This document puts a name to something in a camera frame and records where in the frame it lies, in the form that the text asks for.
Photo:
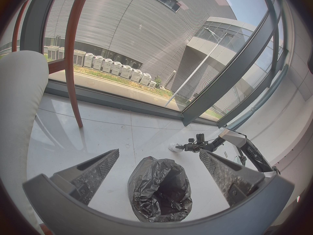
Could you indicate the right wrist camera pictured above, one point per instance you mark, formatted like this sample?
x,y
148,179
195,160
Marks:
x,y
200,138

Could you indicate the black plastic bag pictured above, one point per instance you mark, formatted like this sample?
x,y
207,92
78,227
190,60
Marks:
x,y
146,192

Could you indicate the white paper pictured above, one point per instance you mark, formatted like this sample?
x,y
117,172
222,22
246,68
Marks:
x,y
174,147

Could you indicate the window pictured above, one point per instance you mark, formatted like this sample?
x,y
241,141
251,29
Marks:
x,y
159,45

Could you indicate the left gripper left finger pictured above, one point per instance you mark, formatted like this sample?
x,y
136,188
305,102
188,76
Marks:
x,y
93,175

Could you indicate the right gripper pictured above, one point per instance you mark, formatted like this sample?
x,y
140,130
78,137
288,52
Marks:
x,y
190,147

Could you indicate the white cushioned wooden chair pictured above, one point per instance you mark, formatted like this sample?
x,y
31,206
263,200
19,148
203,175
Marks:
x,y
22,121

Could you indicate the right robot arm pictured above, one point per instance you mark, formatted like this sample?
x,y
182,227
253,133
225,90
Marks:
x,y
234,139

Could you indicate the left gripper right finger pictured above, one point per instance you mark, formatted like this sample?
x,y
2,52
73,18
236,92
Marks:
x,y
225,175

